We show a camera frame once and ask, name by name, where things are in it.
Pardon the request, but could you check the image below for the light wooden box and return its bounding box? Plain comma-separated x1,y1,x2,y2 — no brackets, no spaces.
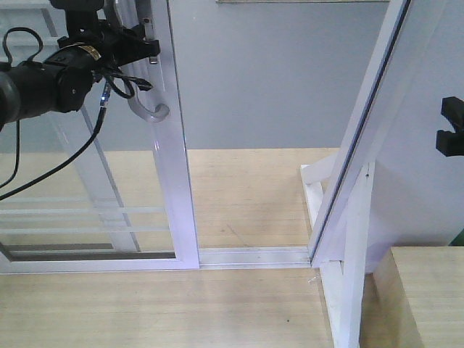
373,246,463,347

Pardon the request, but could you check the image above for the white wall panel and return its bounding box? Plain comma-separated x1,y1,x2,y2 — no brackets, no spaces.
367,1,463,271

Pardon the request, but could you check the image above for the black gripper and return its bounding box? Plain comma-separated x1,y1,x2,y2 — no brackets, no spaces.
49,1,160,78

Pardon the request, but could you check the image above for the green sandbag with yellow edge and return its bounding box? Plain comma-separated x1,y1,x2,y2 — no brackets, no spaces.
449,229,464,247

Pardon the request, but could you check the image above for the white door frame support post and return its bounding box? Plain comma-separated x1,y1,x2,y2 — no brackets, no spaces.
300,1,411,347

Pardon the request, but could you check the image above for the grey curved door handle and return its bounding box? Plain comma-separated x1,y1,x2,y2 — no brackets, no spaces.
104,0,170,124

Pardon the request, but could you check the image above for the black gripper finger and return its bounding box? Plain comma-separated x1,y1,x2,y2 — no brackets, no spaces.
436,130,464,157
441,96,464,127

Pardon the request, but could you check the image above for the metal door lock latch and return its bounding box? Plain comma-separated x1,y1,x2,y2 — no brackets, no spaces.
142,17,159,65

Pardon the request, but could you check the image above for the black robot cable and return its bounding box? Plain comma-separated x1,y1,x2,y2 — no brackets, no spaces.
0,28,153,200

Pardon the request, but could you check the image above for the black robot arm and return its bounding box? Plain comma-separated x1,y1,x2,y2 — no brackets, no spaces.
1,1,160,125

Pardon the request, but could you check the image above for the white framed sliding glass door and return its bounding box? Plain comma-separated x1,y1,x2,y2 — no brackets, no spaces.
1,1,199,274

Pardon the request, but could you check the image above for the aluminium floor door track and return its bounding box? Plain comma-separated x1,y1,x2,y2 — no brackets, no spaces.
199,246,311,270

